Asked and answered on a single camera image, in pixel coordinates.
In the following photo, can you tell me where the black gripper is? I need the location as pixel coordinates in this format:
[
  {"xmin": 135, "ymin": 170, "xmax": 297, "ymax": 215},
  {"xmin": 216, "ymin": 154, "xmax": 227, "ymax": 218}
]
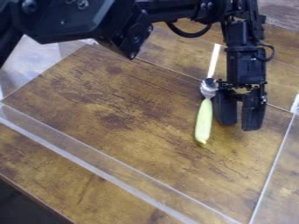
[{"xmin": 212, "ymin": 0, "xmax": 275, "ymax": 131}]

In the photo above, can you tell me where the green handled metal spoon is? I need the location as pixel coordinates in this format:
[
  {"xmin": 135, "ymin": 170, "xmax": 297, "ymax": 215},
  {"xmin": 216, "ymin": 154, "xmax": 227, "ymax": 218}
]
[{"xmin": 195, "ymin": 78, "xmax": 217, "ymax": 144}]

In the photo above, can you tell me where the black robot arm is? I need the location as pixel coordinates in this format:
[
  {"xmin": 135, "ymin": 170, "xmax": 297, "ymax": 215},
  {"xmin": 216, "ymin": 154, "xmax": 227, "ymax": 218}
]
[{"xmin": 0, "ymin": 0, "xmax": 273, "ymax": 131}]

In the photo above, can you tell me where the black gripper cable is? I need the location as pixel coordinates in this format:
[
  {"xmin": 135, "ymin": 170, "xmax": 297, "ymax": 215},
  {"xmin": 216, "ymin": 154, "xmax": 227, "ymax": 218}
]
[{"xmin": 255, "ymin": 43, "xmax": 276, "ymax": 63}]

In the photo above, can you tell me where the clear acrylic enclosure wall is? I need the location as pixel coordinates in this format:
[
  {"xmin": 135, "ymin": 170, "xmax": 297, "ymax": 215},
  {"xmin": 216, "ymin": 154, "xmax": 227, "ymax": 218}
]
[{"xmin": 0, "ymin": 0, "xmax": 299, "ymax": 224}]

